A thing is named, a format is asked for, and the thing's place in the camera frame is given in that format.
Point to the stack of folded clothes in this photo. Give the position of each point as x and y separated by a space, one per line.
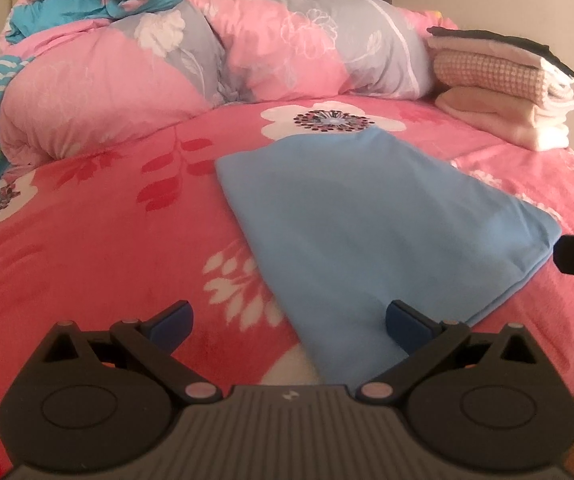
557 85

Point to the pink and grey floral quilt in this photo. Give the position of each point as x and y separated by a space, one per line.
107 95

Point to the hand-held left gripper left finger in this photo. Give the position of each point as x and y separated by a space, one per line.
174 317

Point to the red floral blanket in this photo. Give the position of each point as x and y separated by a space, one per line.
92 260

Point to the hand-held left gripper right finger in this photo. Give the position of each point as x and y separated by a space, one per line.
407 322

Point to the light blue t-shirt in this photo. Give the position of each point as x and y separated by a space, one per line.
367 220

